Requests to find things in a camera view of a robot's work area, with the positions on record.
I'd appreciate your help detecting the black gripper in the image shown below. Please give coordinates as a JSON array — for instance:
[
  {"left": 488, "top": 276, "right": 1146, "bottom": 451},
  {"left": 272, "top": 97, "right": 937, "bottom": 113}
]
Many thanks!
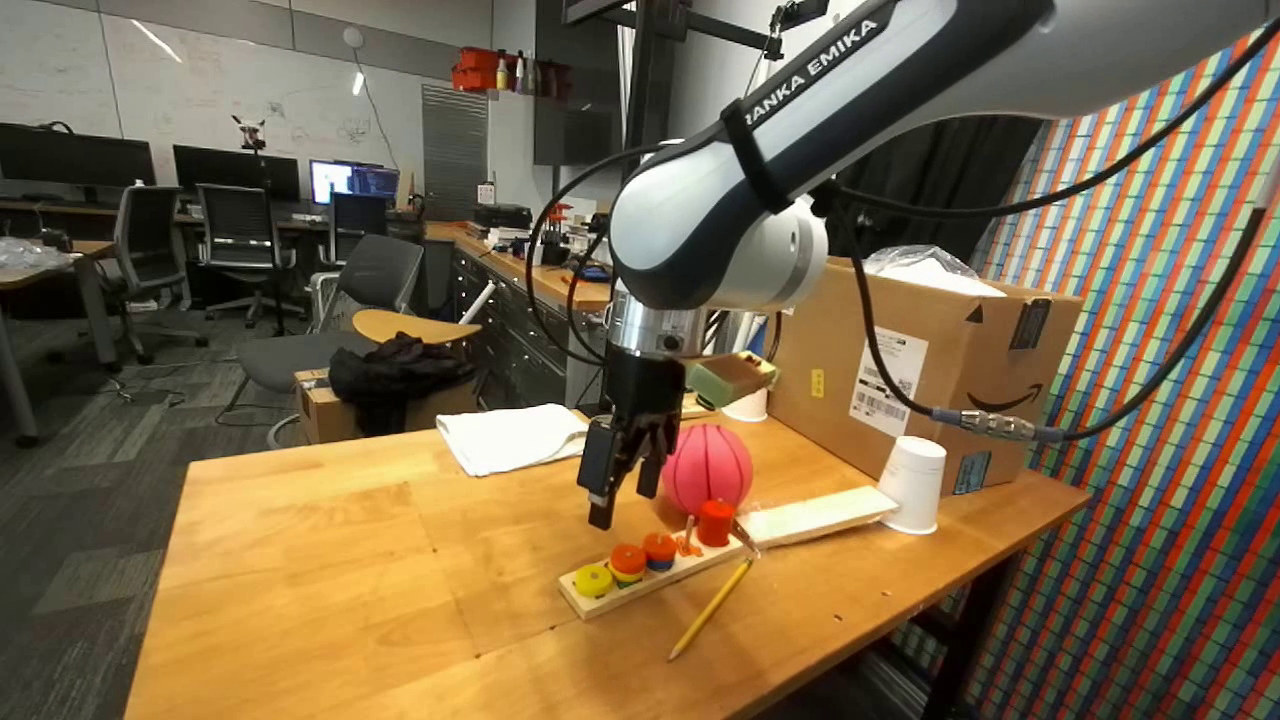
[{"left": 571, "top": 345, "right": 693, "bottom": 536}]

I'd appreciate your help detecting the pink rubber basketball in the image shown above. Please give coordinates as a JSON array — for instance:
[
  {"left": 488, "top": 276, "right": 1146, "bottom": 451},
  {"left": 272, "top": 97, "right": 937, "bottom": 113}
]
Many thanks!
[{"left": 662, "top": 421, "right": 762, "bottom": 522}]

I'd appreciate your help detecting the small red object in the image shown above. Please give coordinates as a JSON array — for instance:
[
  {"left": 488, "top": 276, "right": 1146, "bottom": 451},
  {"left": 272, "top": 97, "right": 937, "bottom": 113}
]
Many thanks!
[{"left": 693, "top": 496, "right": 740, "bottom": 551}]

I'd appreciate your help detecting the wooden number peg board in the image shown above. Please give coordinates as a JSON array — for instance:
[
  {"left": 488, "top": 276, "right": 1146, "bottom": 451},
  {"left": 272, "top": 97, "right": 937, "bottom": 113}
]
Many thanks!
[{"left": 551, "top": 528, "right": 752, "bottom": 625}]

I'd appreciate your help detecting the white cloth towel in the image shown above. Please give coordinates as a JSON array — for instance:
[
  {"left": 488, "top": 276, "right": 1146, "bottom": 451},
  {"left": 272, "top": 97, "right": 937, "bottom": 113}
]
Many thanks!
[{"left": 431, "top": 398, "right": 596, "bottom": 482}]

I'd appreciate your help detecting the yellow pencil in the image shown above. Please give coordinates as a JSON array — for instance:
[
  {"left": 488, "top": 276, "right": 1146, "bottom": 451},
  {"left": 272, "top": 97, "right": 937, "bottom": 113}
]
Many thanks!
[{"left": 665, "top": 551, "right": 762, "bottom": 664}]

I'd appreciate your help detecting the white flat board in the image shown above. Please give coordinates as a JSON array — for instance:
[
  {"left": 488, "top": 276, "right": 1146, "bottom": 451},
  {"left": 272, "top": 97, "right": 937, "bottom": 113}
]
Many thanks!
[{"left": 737, "top": 482, "right": 905, "bottom": 551}]

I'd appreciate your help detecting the black bag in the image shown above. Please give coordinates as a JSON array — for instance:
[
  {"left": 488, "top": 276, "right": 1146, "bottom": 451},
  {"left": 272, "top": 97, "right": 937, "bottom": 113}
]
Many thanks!
[{"left": 323, "top": 328, "right": 470, "bottom": 439}]

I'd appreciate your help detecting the white paper cup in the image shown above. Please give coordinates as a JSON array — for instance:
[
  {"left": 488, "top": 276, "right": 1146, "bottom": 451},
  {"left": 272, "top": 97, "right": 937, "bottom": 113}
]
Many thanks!
[{"left": 878, "top": 431, "right": 954, "bottom": 540}]

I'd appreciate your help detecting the small cardboard box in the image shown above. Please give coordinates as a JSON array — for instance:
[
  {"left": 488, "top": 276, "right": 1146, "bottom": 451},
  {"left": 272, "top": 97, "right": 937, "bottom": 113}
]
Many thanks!
[{"left": 291, "top": 363, "right": 488, "bottom": 449}]

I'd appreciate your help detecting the large cardboard shipping box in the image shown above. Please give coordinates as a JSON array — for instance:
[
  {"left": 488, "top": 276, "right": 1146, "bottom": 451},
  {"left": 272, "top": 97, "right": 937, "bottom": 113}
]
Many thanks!
[{"left": 769, "top": 257, "right": 1090, "bottom": 500}]

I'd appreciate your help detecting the grey office chair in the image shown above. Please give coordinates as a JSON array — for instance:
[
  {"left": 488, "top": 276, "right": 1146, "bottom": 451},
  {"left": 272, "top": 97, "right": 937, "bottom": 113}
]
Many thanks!
[{"left": 233, "top": 232, "right": 431, "bottom": 398}]

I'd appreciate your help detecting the clear plastic bag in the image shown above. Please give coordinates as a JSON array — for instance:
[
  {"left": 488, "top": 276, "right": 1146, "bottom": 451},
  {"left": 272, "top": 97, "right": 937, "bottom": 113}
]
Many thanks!
[{"left": 859, "top": 241, "right": 1007, "bottom": 303}]

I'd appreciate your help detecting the lit computer monitor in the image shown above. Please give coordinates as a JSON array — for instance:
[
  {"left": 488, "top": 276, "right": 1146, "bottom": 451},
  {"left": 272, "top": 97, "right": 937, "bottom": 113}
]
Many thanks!
[{"left": 306, "top": 156, "right": 406, "bottom": 207}]

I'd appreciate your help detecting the red container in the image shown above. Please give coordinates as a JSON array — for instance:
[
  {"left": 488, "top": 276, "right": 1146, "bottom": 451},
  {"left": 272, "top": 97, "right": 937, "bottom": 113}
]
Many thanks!
[{"left": 450, "top": 44, "right": 506, "bottom": 98}]

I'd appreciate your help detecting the black office chair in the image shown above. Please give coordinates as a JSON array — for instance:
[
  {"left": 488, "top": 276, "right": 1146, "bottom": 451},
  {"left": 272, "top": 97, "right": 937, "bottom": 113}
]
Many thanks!
[
  {"left": 194, "top": 180, "right": 312, "bottom": 338},
  {"left": 107, "top": 180, "right": 216, "bottom": 367}
]

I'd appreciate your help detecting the colourful patterned backdrop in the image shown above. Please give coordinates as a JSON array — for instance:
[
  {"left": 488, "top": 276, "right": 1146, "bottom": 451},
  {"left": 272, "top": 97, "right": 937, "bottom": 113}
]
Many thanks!
[{"left": 901, "top": 21, "right": 1280, "bottom": 720}]

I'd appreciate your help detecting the wide dark computer monitor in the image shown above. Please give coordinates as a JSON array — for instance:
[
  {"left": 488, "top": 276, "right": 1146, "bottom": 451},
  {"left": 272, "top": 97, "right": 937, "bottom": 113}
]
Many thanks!
[{"left": 0, "top": 120, "right": 159, "bottom": 207}]

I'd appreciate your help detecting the orange ring on blue ring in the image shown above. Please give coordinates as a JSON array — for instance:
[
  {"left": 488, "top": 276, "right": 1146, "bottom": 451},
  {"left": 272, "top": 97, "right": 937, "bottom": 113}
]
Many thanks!
[{"left": 642, "top": 528, "right": 679, "bottom": 574}]

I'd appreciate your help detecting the orange ring on yellow ring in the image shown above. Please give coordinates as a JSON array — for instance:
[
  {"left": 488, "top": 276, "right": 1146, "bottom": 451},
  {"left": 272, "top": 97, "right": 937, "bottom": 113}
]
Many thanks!
[{"left": 604, "top": 540, "right": 653, "bottom": 588}]

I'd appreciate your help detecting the single yellow ring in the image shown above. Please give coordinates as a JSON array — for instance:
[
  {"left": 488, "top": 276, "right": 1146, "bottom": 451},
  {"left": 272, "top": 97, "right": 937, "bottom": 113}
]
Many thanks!
[{"left": 568, "top": 560, "right": 620, "bottom": 605}]

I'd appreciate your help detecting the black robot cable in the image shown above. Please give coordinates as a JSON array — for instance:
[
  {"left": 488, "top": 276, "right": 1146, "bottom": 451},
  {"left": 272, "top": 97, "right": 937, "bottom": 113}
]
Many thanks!
[{"left": 521, "top": 13, "right": 1280, "bottom": 449}]

